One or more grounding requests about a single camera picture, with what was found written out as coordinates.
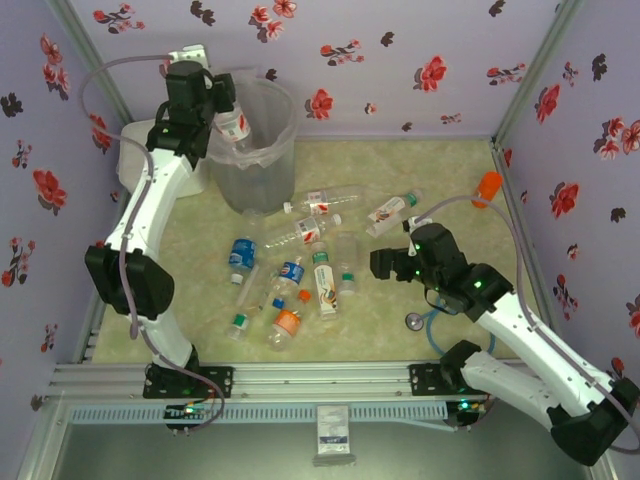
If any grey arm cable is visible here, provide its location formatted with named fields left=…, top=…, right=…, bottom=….
left=413, top=195, right=640, bottom=455
left=79, top=54, right=226, bottom=435

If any small controller board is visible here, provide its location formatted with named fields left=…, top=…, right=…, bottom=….
left=163, top=401, right=217, bottom=436
left=446, top=397, right=489, bottom=432

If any grey left arm cable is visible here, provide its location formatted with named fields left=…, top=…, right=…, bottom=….
left=79, top=54, right=226, bottom=435

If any grey right arm cable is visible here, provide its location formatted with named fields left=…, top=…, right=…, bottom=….
left=413, top=195, right=640, bottom=455

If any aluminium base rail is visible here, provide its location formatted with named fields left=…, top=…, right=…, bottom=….
left=47, top=360, right=506, bottom=401

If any clear unlabelled slim bottle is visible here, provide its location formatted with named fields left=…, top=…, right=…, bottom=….
left=234, top=263, right=262, bottom=309

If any clear bottle blue round-logo label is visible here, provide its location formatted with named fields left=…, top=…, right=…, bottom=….
left=260, top=255, right=306, bottom=310

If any aluminium side rail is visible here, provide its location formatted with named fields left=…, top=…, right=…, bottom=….
left=489, top=139, right=569, bottom=359
left=79, top=294, right=109, bottom=362

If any small clear bottle green cap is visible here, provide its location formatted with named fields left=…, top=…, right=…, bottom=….
left=225, top=313, right=251, bottom=343

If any aluminium corner post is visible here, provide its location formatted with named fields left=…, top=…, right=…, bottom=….
left=492, top=0, right=586, bottom=146
left=49, top=0, right=131, bottom=126

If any white printed drink bottle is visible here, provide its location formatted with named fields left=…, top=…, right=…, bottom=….
left=365, top=188, right=425, bottom=238
left=310, top=241, right=341, bottom=322

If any white slotted cable duct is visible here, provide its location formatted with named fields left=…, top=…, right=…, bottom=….
left=67, top=403, right=447, bottom=425

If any blue stethoscope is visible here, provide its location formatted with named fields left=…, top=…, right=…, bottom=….
left=404, top=294, right=497, bottom=359

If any clear bin with plastic liner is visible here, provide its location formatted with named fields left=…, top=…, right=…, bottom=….
left=207, top=69, right=299, bottom=217

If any white label tag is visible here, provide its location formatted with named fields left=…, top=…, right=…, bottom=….
left=312, top=404, right=356, bottom=469

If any clear bottle orange label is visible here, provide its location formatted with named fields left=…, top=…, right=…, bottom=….
left=267, top=289, right=312, bottom=353

